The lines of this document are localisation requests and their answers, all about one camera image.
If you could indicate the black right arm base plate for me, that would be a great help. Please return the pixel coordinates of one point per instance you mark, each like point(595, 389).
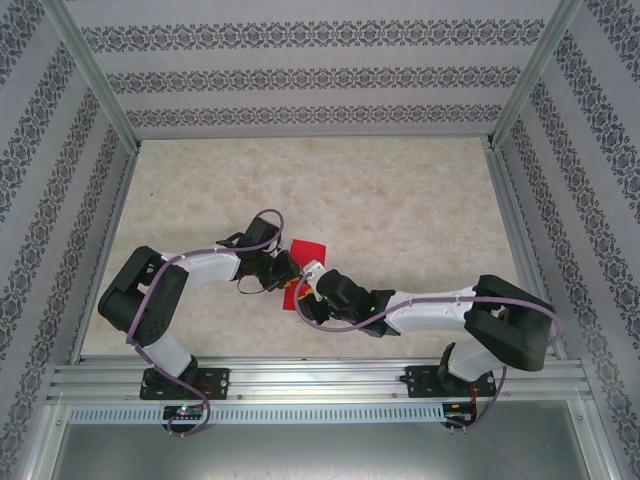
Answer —
point(420, 382)

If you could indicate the aluminium side rail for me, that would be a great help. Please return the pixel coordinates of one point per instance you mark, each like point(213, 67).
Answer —
point(512, 215)
point(119, 215)

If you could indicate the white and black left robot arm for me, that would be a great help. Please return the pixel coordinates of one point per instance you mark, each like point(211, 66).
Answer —
point(210, 267)

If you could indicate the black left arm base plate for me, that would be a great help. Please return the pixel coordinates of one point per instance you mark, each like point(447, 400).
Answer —
point(217, 384)

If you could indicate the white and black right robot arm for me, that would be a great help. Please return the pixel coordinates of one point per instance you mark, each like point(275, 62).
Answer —
point(430, 312)

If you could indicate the aluminium frame post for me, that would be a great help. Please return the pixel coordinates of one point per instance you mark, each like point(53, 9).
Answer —
point(90, 70)
point(537, 70)

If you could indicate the aluminium mounting rail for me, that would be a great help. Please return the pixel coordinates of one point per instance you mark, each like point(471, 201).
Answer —
point(320, 380)

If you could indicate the grey metal panel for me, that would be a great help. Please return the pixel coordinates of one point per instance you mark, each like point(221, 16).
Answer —
point(320, 455)

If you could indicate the red paper sheet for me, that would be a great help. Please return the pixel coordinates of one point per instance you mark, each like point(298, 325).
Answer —
point(310, 252)

